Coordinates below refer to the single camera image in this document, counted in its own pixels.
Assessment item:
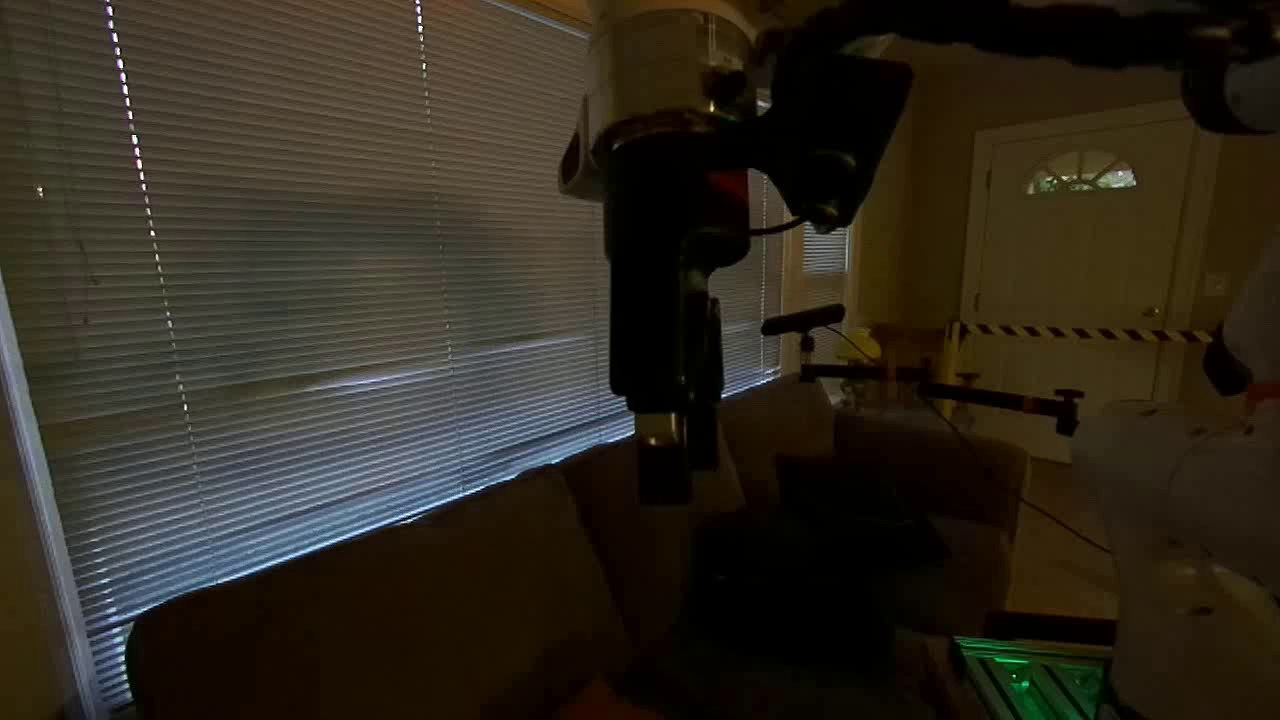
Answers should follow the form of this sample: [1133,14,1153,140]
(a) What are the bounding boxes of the dark sofa cushion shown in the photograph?
[683,452,954,674]

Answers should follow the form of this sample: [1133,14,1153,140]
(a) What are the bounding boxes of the black yellow caution tape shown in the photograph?
[954,316,1214,351]

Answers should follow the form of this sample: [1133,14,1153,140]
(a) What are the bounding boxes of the wide white window blinds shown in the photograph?
[0,0,793,713]

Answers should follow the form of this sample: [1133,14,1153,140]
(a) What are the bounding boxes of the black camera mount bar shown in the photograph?
[796,355,1089,438]

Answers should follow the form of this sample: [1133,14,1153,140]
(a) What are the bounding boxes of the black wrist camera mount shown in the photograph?
[756,23,917,235]

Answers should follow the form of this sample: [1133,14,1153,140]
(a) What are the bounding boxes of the green lit robot mounting table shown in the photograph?
[949,631,1118,720]

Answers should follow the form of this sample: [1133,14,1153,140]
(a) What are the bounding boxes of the narrow window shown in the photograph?
[796,215,854,287]

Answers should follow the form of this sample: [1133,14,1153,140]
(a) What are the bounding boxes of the white front door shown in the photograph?
[954,96,1222,466]

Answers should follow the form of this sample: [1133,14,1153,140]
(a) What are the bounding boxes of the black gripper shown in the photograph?
[605,112,761,510]

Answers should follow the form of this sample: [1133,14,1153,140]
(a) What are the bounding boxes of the black stereo camera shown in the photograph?
[756,301,853,342]

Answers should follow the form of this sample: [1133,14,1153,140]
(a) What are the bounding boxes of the brown fabric sofa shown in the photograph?
[124,378,1030,720]

